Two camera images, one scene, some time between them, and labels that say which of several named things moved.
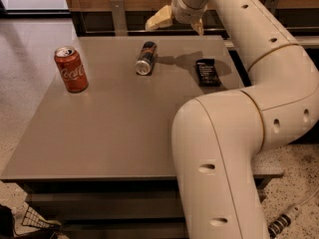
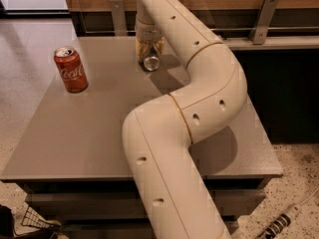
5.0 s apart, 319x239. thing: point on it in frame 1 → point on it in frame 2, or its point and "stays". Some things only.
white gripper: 181,8 → 149,31
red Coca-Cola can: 71,68 stays
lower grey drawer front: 126,229 stays
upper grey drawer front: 109,203 stays
